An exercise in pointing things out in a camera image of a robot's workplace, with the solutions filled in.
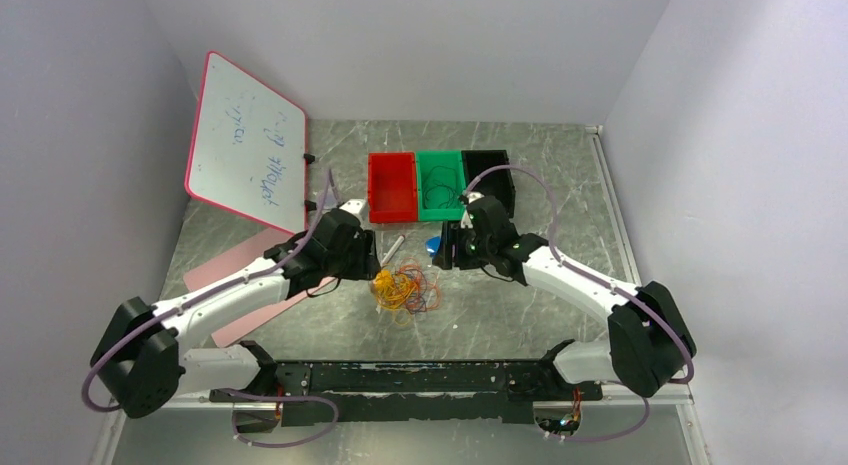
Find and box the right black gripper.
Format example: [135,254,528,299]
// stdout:
[432,220,495,270]

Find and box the black plastic bin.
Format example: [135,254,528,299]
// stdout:
[461,149,516,219]

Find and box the coloured cable bundle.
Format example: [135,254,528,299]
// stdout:
[369,263,443,331]

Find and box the green plastic bin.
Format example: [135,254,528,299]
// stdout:
[415,150,466,222]

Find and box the red plastic bin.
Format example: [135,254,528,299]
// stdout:
[367,152,418,224]

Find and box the thin purple cable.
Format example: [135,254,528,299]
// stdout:
[423,162,465,212]

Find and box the yellow eraser block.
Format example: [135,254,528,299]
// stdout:
[371,269,394,293]

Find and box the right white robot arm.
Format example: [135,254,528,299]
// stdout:
[432,193,697,399]

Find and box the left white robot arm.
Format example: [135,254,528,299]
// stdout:
[81,199,380,418]

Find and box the white marker pen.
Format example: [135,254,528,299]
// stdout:
[380,234,406,268]

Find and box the blue eraser block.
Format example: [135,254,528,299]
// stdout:
[425,236,443,258]

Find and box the pink framed whiteboard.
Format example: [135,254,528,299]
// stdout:
[184,51,307,233]

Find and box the pink clipboard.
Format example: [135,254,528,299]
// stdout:
[183,229,307,348]

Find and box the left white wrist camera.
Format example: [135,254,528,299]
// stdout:
[339,199,368,221]

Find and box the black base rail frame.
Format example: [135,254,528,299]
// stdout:
[112,359,694,429]

